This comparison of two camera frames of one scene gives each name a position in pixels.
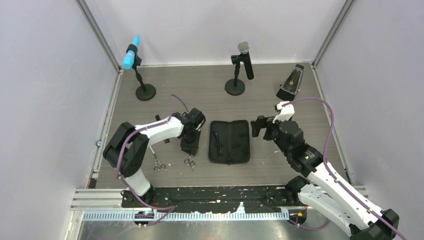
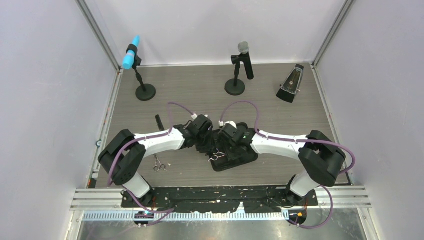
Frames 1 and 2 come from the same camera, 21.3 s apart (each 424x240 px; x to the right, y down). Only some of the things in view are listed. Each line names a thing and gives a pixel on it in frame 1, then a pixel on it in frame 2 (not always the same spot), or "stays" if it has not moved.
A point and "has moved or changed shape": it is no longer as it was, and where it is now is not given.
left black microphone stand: [147, 91] stays
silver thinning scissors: [190, 161] -> [216, 157]
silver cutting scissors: [158, 165] stays
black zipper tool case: [229, 142] has moved or changed shape
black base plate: [197, 200] stays
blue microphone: [128, 59] stays
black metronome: [292, 84] stays
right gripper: [263, 122] -> [225, 143]
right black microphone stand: [235, 86] stays
